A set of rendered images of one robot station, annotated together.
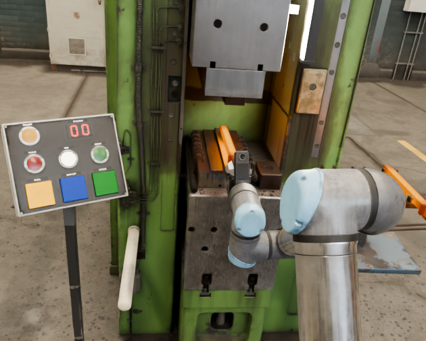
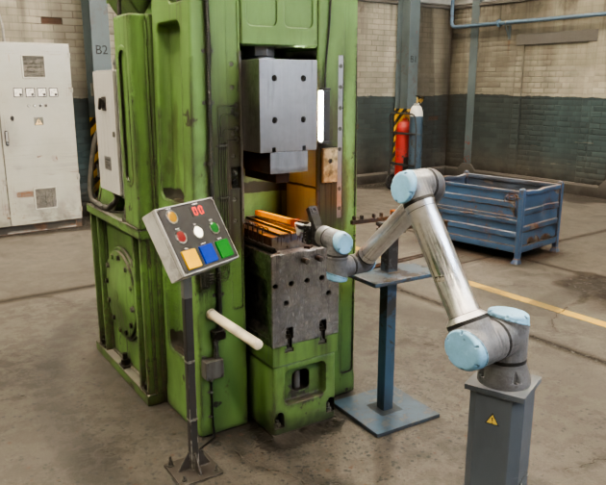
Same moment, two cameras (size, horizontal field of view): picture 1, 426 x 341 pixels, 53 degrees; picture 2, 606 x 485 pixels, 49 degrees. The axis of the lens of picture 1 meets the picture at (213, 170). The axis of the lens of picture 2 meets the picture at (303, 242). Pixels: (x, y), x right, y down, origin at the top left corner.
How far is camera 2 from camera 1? 1.74 m
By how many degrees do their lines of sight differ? 27
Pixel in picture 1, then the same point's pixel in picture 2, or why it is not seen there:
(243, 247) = (341, 265)
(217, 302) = (299, 354)
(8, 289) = (51, 446)
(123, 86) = (198, 180)
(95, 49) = not seen: outside the picture
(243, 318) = (316, 372)
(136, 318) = (217, 412)
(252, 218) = (345, 239)
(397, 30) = not seen: hidden behind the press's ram
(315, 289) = (427, 220)
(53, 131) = (184, 213)
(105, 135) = (213, 213)
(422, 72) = not seen: hidden behind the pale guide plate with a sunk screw
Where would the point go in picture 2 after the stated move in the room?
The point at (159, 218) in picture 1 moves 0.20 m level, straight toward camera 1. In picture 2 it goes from (232, 296) to (252, 309)
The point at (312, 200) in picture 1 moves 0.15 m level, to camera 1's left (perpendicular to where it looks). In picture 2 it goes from (414, 180) to (377, 182)
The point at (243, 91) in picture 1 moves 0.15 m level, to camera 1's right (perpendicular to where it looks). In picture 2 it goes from (294, 166) to (324, 165)
